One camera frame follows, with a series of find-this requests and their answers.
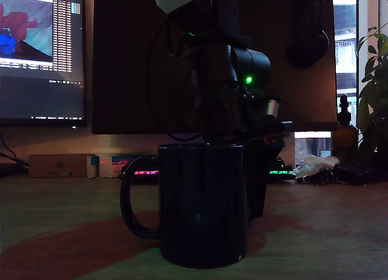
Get backlit black keyboard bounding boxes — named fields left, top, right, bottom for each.
left=118, top=155, right=297, bottom=184

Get black pouch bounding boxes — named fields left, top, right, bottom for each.
left=333, top=163, right=380, bottom=187

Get thick black desk cable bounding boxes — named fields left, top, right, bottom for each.
left=0, top=152, right=30, bottom=168

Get white box blue print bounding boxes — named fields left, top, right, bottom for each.
left=99, top=154, right=146, bottom=179

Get brown dropper bottle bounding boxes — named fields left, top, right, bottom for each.
left=332, top=94, right=359, bottom=164

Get lit computer monitor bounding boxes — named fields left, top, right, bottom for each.
left=0, top=0, right=88, bottom=128

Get black headphones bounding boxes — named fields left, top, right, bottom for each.
left=286, top=0, right=330, bottom=70

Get dark computer monitor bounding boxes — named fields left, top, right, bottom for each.
left=92, top=0, right=340, bottom=135

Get small white teal box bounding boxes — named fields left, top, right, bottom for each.
left=87, top=155, right=101, bottom=179

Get dark blue ceramic mug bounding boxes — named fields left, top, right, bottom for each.
left=119, top=143, right=248, bottom=269

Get crumpled white tissue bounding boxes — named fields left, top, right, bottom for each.
left=292, top=155, right=341, bottom=178

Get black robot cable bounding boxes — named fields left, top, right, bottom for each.
left=146, top=13, right=204, bottom=142

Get brown cardboard box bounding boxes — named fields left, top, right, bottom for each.
left=28, top=154, right=89, bottom=178

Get thin black desk cable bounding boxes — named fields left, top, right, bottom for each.
left=0, top=133, right=18, bottom=159

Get green potted plant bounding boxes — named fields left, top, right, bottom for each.
left=356, top=24, right=388, bottom=162

